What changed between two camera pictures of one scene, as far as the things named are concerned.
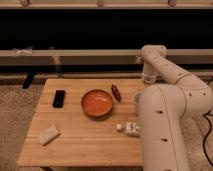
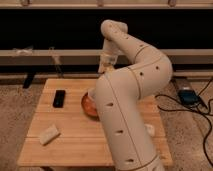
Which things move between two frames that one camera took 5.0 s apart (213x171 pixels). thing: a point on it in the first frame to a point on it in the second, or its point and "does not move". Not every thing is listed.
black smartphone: [59, 98] does not move
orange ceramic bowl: [96, 103] does not move
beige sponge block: [49, 135] does not move
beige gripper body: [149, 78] to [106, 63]
